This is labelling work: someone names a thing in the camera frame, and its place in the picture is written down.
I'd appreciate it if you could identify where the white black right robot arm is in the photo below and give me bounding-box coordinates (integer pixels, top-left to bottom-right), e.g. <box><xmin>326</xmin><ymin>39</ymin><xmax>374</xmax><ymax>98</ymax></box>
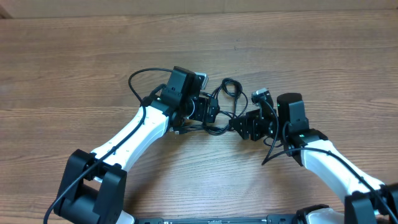
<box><xmin>229</xmin><ymin>90</ymin><xmax>397</xmax><ymax>223</ymax></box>

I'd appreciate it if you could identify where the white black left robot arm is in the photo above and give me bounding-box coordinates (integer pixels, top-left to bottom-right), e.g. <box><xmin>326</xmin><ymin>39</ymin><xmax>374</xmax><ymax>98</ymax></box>
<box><xmin>43</xmin><ymin>66</ymin><xmax>211</xmax><ymax>224</ymax></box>

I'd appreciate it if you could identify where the black usb cable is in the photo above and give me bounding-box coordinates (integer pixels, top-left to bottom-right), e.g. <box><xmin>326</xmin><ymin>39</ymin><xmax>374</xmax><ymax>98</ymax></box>
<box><xmin>170</xmin><ymin>77</ymin><xmax>249</xmax><ymax>136</ymax></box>

